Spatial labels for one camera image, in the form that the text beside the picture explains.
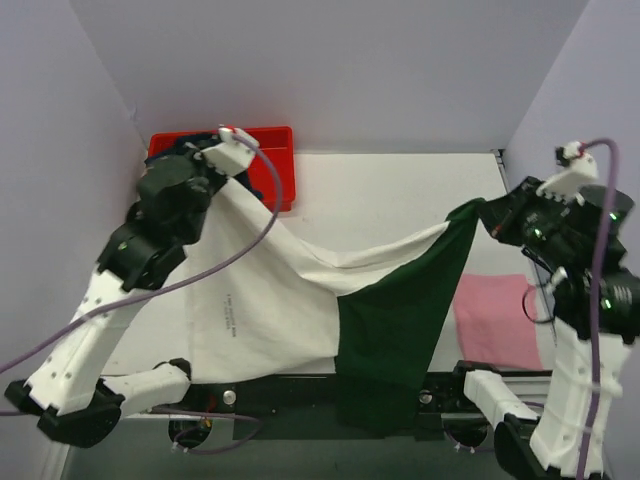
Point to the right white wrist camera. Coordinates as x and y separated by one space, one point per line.
576 168

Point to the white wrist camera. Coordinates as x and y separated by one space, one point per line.
233 153
576 168

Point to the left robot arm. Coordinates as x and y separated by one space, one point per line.
72 400

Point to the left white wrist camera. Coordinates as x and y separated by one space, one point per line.
233 153

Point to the folded pink t-shirt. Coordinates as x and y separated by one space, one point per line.
491 321

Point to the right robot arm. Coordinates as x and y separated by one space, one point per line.
596 320

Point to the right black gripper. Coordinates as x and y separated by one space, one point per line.
500 220

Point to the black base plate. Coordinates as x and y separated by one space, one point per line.
300 410

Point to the red plastic bin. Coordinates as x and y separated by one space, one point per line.
276 142

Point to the white and green t-shirt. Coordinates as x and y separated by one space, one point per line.
280 302

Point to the navy blue t-shirt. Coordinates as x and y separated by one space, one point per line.
252 187

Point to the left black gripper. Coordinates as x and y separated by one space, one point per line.
201 163

